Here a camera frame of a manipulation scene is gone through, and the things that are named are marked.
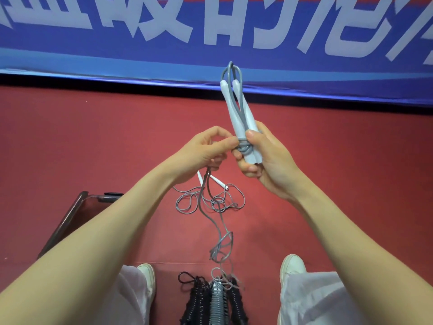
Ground person's right hand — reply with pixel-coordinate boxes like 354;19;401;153
232;121;305;202

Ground person's left hand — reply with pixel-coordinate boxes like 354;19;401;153
168;126;243;185

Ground grey jump rope pale-blue handles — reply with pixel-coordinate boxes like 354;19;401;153
197;61;264;265

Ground person's left forearm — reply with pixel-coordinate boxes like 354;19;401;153
0;160;190;325

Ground person's right forearm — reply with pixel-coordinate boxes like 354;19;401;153
287;172;433;303

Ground person's right white shoe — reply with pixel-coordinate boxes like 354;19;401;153
279;254;307;289

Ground person's white shoe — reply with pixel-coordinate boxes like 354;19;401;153
136;263;157;316
279;254;307;289

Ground person's left white shoe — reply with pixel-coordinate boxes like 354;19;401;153
136;263;157;316

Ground blue banner white lettering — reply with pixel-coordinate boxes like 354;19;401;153
0;0;433;107

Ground clear plastic box dark rim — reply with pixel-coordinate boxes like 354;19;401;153
37;191;124;260

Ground person's white trousers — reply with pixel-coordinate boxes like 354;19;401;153
98;265;370;325

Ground grey jump rope white handles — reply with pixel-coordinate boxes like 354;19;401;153
173;171;246;215

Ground black bundled jump rope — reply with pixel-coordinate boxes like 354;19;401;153
178;272;212;325
226;276;249;325

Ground grey bundled jump rope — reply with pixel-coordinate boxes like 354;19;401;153
209;267;245;325

